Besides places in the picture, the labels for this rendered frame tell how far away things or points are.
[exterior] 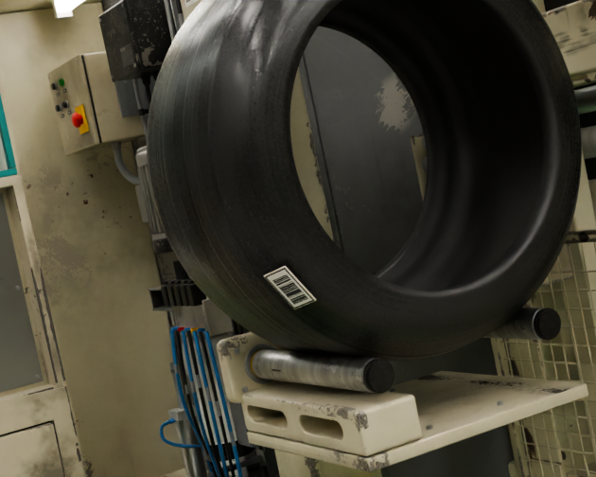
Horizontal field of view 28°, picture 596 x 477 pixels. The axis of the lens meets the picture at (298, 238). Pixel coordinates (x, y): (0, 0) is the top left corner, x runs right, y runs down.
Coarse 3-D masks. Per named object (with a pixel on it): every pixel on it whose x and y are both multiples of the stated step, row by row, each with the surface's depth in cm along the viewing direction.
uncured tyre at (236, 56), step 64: (256, 0) 147; (320, 0) 148; (384, 0) 184; (448, 0) 179; (512, 0) 162; (192, 64) 152; (256, 64) 144; (448, 64) 189; (512, 64) 179; (192, 128) 148; (256, 128) 144; (448, 128) 191; (512, 128) 184; (576, 128) 167; (192, 192) 151; (256, 192) 144; (448, 192) 190; (512, 192) 183; (576, 192) 167; (192, 256) 159; (256, 256) 146; (320, 256) 146; (448, 256) 188; (512, 256) 160; (256, 320) 160; (320, 320) 150; (384, 320) 151; (448, 320) 155
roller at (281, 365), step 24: (264, 360) 176; (288, 360) 169; (312, 360) 163; (336, 360) 158; (360, 360) 153; (384, 360) 151; (312, 384) 165; (336, 384) 158; (360, 384) 151; (384, 384) 151
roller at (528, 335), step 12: (528, 312) 165; (540, 312) 163; (552, 312) 164; (504, 324) 169; (516, 324) 167; (528, 324) 164; (540, 324) 163; (552, 324) 164; (492, 336) 173; (504, 336) 171; (516, 336) 168; (528, 336) 166; (540, 336) 163; (552, 336) 164
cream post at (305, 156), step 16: (304, 96) 190; (304, 112) 190; (304, 128) 189; (304, 144) 189; (304, 160) 189; (304, 176) 189; (320, 176) 191; (304, 192) 189; (320, 192) 190; (320, 208) 190; (288, 464) 194; (304, 464) 189; (320, 464) 188
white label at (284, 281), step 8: (272, 272) 146; (280, 272) 145; (288, 272) 144; (272, 280) 147; (280, 280) 146; (288, 280) 145; (296, 280) 145; (280, 288) 147; (288, 288) 146; (296, 288) 146; (304, 288) 145; (288, 296) 147; (296, 296) 147; (304, 296) 146; (312, 296) 146; (296, 304) 148; (304, 304) 147
